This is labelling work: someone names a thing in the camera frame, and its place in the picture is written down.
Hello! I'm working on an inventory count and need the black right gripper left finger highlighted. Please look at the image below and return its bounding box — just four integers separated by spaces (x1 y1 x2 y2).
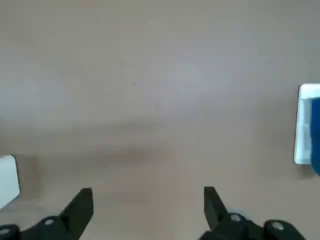
0 187 94 240

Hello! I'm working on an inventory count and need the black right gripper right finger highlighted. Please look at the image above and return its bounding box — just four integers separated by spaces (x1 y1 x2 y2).
199 186 308 240

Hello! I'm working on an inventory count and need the translucent white box lid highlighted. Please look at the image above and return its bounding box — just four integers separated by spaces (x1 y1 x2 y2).
0 154 20 211

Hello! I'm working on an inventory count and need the white tray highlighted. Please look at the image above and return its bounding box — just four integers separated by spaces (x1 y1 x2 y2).
293 83 320 165

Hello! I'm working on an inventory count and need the blue plastic object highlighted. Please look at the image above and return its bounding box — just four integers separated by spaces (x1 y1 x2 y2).
309 96 320 177

